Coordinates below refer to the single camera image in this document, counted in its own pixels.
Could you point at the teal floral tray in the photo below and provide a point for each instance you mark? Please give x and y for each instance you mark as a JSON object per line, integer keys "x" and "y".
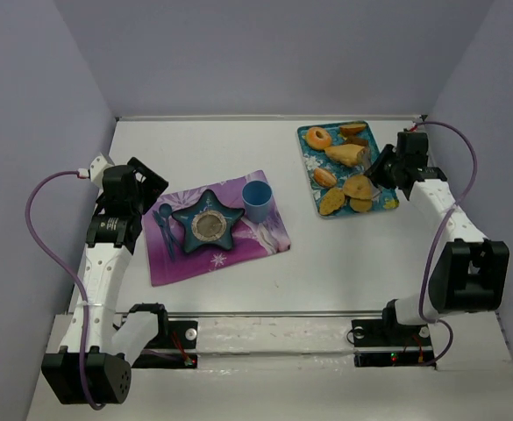
{"x": 312, "y": 159}

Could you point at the tan bagel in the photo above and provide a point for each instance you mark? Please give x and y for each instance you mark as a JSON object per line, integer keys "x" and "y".
{"x": 358, "y": 187}

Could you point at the teal star-shaped plate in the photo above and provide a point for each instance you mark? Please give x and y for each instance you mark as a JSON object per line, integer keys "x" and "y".
{"x": 208, "y": 222}

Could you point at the purple snowflake placemat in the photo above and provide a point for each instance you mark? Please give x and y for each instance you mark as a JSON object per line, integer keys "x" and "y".
{"x": 250, "y": 241}

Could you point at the speckled bread slice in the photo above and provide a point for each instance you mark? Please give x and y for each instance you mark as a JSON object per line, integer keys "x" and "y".
{"x": 332, "y": 201}

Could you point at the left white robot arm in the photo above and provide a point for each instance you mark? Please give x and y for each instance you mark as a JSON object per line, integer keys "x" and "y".
{"x": 93, "y": 364}

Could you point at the metal tongs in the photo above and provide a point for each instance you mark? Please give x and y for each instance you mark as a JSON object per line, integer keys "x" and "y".
{"x": 365, "y": 163}

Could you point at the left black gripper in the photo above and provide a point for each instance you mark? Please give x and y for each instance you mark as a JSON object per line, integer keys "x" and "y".
{"x": 149, "y": 180}

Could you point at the blue plastic spoon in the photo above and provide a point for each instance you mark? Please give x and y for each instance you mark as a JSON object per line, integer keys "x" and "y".
{"x": 165, "y": 210}

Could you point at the brown bread wedge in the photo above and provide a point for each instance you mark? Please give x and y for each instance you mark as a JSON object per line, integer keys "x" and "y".
{"x": 352, "y": 129}

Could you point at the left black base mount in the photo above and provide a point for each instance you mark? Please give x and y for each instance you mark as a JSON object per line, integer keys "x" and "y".
{"x": 176, "y": 350}

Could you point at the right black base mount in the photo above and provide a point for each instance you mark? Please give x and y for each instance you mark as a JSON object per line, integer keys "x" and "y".
{"x": 376, "y": 345}

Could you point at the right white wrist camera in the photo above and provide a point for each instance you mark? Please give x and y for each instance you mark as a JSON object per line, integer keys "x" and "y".
{"x": 417, "y": 125}

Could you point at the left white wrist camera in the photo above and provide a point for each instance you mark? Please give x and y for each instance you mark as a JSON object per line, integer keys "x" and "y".
{"x": 95, "y": 171}

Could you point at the long yellow bread loaf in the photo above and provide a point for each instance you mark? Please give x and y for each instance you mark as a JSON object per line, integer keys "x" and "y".
{"x": 349, "y": 155}

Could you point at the dark chocolate bread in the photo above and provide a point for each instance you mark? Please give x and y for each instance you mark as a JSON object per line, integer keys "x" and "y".
{"x": 355, "y": 140}

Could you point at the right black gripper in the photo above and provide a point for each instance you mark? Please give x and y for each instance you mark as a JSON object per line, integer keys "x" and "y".
{"x": 385, "y": 160}

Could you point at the flat round bread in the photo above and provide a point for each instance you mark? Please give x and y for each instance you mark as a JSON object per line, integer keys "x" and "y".
{"x": 360, "y": 205}

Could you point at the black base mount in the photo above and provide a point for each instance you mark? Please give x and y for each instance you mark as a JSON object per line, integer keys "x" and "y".
{"x": 176, "y": 350}
{"x": 376, "y": 345}

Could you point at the orange glazed donut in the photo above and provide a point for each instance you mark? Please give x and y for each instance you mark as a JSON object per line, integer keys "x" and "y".
{"x": 318, "y": 138}

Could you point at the blue plastic cup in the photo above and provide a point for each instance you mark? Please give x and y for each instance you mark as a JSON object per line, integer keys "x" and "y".
{"x": 257, "y": 196}

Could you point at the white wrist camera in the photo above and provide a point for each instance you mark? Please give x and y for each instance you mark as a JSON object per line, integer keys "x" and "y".
{"x": 417, "y": 125}
{"x": 95, "y": 171}

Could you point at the small round bun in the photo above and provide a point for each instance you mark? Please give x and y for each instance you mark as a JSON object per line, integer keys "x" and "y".
{"x": 324, "y": 178}

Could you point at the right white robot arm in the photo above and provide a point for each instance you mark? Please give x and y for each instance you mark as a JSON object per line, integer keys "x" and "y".
{"x": 465, "y": 271}

